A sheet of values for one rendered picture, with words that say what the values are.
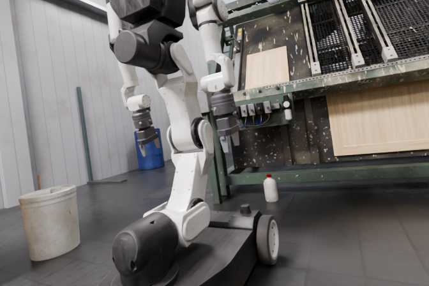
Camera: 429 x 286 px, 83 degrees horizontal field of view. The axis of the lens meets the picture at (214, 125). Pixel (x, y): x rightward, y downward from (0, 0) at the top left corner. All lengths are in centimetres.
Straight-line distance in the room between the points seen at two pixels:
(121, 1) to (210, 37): 36
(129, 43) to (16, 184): 328
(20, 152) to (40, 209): 227
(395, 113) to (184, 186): 176
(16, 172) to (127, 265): 325
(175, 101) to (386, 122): 171
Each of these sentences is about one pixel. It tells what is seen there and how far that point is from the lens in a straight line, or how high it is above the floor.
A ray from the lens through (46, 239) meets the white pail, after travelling 183.
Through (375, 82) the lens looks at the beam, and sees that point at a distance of 207.
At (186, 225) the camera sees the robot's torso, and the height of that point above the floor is 30.
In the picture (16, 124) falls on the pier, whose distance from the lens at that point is 402.
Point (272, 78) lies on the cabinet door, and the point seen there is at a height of 97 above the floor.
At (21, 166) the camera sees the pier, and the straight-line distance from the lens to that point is 400.
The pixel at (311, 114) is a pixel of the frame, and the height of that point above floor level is 62.
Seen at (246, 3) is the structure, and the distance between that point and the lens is 346.
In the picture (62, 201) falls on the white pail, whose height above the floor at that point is 31.
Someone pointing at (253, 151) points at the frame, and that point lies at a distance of 233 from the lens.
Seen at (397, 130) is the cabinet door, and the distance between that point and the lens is 232.
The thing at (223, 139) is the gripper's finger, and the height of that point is 58.
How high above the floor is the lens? 63
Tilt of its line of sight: level
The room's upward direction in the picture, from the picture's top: 8 degrees counter-clockwise
